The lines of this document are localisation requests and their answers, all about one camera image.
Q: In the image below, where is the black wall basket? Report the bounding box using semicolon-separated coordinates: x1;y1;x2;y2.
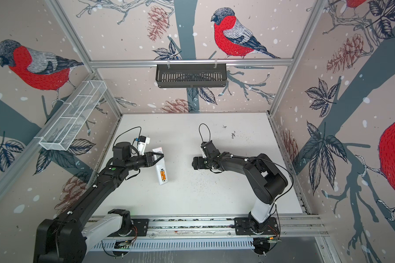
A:
155;64;227;88

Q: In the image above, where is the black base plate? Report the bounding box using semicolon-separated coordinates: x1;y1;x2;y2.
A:
110;219;149;237
233;215;280;236

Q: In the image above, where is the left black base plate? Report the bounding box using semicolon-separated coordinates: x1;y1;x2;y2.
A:
110;219;149;237

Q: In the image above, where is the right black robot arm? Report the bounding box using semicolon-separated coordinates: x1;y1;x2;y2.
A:
192;141;288;235

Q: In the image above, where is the white wire mesh basket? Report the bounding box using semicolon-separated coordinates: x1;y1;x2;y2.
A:
39;80;107;151

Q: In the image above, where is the orange battery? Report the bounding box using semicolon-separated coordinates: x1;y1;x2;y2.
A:
160;168;166;183

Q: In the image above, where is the aluminium front rail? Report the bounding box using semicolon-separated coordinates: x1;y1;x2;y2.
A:
85;215;330;241

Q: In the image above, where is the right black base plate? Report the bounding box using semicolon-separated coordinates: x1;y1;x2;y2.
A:
233;215;280;236

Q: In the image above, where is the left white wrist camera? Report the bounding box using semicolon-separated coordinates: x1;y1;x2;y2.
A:
137;135;150;155

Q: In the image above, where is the right camera black cable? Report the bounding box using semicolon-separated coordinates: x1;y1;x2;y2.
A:
198;123;212;144

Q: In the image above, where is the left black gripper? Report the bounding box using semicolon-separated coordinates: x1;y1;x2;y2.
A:
125;151;164;171

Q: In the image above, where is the camera black cable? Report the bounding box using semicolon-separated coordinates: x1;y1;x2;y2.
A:
112;126;142;149
198;123;212;144

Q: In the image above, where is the left camera black cable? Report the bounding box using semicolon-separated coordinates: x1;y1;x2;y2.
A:
112;126;142;149

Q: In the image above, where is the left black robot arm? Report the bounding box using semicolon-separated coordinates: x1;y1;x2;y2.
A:
33;142;164;263

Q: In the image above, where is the white slotted cable duct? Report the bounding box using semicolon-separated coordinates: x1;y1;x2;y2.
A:
91;237;255;252

